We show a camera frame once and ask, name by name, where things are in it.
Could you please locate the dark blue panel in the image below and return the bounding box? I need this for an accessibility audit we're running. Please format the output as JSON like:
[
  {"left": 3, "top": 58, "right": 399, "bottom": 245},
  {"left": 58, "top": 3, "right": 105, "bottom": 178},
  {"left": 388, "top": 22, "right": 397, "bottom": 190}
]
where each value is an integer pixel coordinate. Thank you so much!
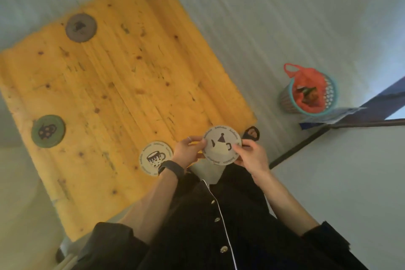
[{"left": 329, "top": 77, "right": 405, "bottom": 125}]

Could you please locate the teal perforated waste basket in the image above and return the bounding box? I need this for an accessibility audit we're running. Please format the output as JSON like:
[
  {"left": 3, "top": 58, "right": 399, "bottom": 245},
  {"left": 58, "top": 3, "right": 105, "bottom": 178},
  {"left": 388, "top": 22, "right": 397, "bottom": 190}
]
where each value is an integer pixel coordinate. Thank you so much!
[{"left": 278, "top": 72, "right": 339, "bottom": 117}]

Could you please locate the black slipper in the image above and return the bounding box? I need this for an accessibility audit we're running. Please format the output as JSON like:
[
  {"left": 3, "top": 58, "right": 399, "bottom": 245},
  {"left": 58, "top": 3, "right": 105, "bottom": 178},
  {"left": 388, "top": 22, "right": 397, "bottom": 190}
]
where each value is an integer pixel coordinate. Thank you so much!
[{"left": 242, "top": 126, "right": 261, "bottom": 141}]

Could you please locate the green coaster with teapot print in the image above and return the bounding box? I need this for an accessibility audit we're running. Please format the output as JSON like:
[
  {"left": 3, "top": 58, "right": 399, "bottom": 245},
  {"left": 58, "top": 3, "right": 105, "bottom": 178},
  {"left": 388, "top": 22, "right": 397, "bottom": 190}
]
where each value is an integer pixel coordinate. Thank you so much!
[{"left": 31, "top": 115, "right": 66, "bottom": 148}]

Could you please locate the black metal bar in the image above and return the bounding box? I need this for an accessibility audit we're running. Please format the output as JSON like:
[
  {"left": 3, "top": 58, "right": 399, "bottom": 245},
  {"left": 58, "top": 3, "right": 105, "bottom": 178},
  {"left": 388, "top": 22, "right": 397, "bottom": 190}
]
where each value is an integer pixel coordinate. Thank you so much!
[{"left": 269, "top": 119, "right": 405, "bottom": 170}]

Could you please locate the black shirt with white piping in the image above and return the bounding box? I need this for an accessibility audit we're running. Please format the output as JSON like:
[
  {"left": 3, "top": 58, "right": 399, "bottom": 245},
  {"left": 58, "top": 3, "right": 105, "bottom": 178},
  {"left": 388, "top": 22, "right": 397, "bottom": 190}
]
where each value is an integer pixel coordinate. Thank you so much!
[{"left": 71, "top": 164, "right": 369, "bottom": 270}]

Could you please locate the person's left hand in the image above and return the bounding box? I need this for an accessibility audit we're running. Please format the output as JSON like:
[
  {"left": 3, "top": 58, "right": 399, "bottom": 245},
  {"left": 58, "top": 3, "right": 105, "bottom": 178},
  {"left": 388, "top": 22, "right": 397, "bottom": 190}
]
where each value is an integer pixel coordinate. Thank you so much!
[{"left": 172, "top": 136, "right": 208, "bottom": 170}]

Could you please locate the red plastic bag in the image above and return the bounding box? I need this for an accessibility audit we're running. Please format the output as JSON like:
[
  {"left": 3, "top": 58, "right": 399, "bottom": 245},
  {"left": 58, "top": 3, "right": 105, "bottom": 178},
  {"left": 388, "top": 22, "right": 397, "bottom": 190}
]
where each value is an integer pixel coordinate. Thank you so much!
[{"left": 284, "top": 63, "right": 328, "bottom": 112}]

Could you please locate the white coaster with cup print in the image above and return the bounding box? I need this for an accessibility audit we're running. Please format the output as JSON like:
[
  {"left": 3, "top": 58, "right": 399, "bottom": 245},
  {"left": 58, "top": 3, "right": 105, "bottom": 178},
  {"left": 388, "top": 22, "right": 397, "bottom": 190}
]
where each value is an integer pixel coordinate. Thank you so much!
[{"left": 139, "top": 141, "right": 174, "bottom": 177}]

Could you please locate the grey coaster with dark print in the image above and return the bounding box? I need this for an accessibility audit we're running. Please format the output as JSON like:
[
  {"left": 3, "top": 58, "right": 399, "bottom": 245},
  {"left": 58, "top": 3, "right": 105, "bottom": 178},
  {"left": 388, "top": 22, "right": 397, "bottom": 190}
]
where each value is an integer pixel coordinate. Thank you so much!
[{"left": 65, "top": 13, "right": 98, "bottom": 43}]

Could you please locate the person's right forearm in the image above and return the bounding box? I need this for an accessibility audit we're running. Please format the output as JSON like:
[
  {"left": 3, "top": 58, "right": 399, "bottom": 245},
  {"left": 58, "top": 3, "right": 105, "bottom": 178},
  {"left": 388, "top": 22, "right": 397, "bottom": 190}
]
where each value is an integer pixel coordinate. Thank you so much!
[{"left": 253, "top": 169, "right": 320, "bottom": 237}]

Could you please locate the white and blue paper leaflet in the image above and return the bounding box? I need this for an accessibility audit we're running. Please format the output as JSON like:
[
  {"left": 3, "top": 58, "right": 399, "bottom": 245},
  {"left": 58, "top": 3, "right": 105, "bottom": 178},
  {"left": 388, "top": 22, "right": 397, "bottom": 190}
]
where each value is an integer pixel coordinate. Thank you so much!
[{"left": 299, "top": 107, "right": 367, "bottom": 130}]

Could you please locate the person's left forearm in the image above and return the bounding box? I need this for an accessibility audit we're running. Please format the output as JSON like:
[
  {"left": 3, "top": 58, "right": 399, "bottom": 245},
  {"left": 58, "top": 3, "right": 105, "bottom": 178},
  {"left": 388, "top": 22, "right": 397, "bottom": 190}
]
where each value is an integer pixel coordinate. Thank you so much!
[{"left": 119, "top": 170, "right": 180, "bottom": 245}]

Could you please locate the white coaster with teapot print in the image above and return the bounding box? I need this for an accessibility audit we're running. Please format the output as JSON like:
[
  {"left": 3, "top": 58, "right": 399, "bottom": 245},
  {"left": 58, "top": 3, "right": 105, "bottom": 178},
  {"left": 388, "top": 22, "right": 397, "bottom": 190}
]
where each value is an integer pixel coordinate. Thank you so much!
[{"left": 201, "top": 126, "right": 242, "bottom": 166}]

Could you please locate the person's right hand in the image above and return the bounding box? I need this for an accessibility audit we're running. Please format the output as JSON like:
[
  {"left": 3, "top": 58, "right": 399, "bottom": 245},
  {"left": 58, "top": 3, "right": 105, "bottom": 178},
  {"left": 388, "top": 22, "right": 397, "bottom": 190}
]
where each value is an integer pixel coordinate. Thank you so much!
[{"left": 234, "top": 139, "right": 271, "bottom": 182}]

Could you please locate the black wristwatch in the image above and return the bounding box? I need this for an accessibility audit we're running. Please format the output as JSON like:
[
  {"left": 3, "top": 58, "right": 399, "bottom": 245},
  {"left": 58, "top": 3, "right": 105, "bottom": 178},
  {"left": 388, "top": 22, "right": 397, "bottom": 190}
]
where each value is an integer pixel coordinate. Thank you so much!
[{"left": 158, "top": 160, "right": 185, "bottom": 180}]

